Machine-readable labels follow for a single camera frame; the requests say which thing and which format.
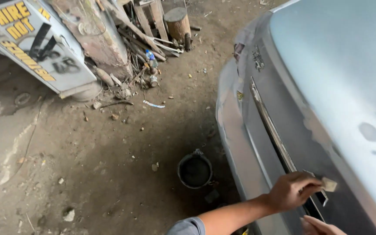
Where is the person's left hand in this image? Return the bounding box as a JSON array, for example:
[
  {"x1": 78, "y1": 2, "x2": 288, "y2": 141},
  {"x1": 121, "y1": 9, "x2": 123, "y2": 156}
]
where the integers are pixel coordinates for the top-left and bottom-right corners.
[{"x1": 266, "y1": 172, "x2": 324, "y2": 214}]

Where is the person's right hand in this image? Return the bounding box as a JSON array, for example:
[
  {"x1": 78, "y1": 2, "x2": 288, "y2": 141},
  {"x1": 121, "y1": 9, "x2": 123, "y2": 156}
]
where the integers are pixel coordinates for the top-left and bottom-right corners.
[{"x1": 300, "y1": 215, "x2": 348, "y2": 235}]

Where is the white paper strip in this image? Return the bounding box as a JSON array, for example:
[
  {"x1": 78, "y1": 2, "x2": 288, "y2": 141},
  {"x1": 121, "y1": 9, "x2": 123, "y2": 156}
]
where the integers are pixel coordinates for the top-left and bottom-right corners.
[{"x1": 143, "y1": 100, "x2": 166, "y2": 109}]

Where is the beige sandpaper piece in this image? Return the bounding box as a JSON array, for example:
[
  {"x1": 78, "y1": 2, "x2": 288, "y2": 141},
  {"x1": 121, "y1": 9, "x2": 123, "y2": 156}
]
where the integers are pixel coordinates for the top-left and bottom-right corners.
[{"x1": 320, "y1": 176, "x2": 338, "y2": 193}]

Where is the chrome car emblem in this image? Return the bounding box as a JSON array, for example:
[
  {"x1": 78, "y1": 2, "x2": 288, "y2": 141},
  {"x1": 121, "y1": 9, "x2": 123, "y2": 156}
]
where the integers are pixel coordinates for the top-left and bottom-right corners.
[{"x1": 252, "y1": 45, "x2": 265, "y2": 71}]

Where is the black round bucket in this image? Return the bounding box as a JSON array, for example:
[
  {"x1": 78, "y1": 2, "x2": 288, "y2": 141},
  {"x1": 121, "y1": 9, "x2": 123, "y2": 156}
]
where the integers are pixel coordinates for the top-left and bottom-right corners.
[{"x1": 176, "y1": 149, "x2": 213, "y2": 189}]

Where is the grey shirt sleeve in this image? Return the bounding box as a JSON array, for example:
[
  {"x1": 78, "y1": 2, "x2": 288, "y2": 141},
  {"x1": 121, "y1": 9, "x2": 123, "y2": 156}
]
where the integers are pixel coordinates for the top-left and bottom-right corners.
[{"x1": 166, "y1": 217, "x2": 206, "y2": 235}]

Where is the chrome trunk trim strip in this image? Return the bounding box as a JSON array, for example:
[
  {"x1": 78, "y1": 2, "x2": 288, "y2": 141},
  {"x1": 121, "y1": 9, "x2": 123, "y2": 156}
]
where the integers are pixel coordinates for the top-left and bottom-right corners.
[{"x1": 249, "y1": 76, "x2": 329, "y2": 223}]

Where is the round wooden log stump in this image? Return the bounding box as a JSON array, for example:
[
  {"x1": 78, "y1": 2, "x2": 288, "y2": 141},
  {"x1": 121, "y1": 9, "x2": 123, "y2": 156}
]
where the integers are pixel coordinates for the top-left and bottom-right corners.
[{"x1": 164, "y1": 7, "x2": 192, "y2": 42}]

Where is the silver sanded car body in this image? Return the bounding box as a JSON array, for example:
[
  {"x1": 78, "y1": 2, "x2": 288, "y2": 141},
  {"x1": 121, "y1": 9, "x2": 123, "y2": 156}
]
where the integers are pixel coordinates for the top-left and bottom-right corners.
[{"x1": 215, "y1": 0, "x2": 376, "y2": 235}]

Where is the grey round signboard base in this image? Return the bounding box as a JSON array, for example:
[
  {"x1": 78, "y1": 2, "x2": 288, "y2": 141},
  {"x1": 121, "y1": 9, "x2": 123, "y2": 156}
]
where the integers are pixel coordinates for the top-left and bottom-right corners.
[{"x1": 70, "y1": 81, "x2": 103, "y2": 102}]

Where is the clear plastic water bottle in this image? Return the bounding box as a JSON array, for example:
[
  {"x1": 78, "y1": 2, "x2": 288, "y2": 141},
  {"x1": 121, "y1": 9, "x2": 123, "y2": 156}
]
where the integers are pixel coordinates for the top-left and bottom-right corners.
[{"x1": 145, "y1": 49, "x2": 159, "y2": 69}]

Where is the white lettered signboard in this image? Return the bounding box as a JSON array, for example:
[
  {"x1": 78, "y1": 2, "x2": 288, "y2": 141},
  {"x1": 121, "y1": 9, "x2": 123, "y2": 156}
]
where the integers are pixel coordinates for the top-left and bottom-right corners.
[{"x1": 0, "y1": 0, "x2": 97, "y2": 98}]

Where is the pile of scrap wood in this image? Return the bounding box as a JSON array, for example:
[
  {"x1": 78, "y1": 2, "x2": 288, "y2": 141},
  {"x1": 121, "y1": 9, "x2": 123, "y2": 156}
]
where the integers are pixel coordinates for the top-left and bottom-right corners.
[{"x1": 94, "y1": 0, "x2": 203, "y2": 89}]

